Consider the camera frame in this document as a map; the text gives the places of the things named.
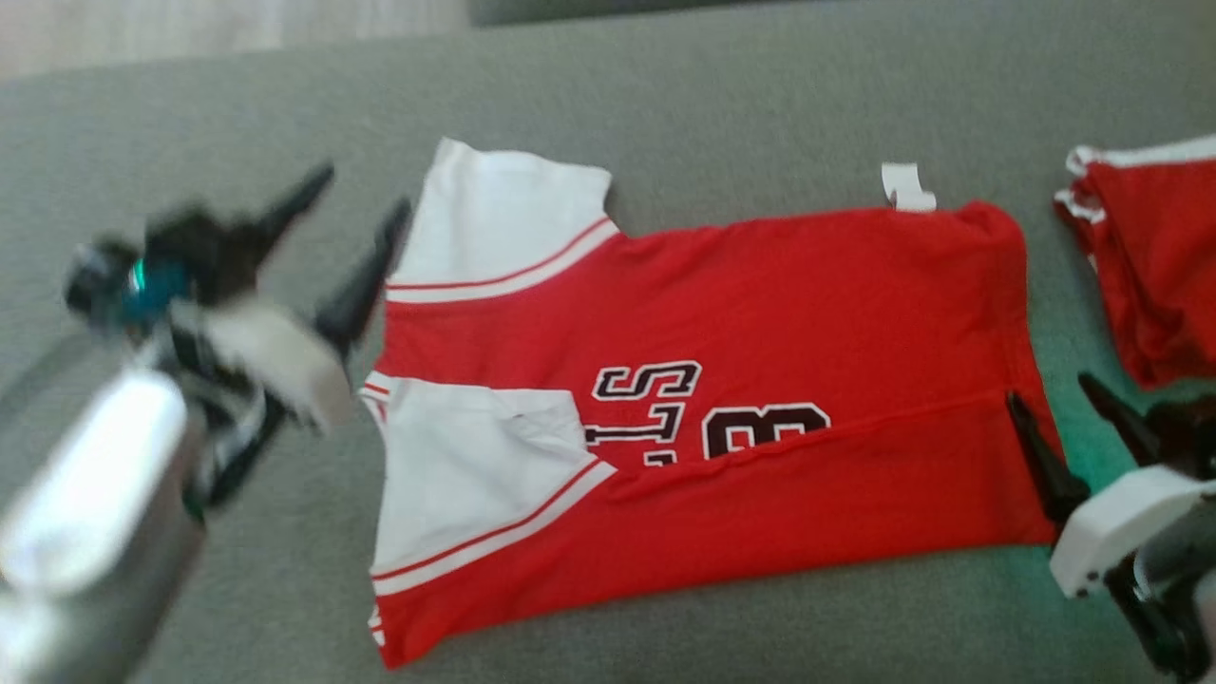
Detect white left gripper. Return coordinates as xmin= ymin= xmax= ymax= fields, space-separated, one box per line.
xmin=169 ymin=163 xmax=414 ymax=506

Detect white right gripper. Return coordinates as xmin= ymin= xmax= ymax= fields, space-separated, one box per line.
xmin=1005 ymin=372 xmax=1209 ymax=680

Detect red shorts with white waistband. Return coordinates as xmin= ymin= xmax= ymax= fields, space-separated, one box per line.
xmin=1053 ymin=135 xmax=1216 ymax=390

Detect red jersey with black lettering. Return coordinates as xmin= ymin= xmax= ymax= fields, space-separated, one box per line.
xmin=361 ymin=138 xmax=1067 ymax=671

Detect small grey sofa cushion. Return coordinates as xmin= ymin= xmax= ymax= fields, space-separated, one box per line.
xmin=467 ymin=0 xmax=761 ymax=28

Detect large grey sofa seat cushion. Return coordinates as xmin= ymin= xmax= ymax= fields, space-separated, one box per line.
xmin=0 ymin=0 xmax=1216 ymax=684

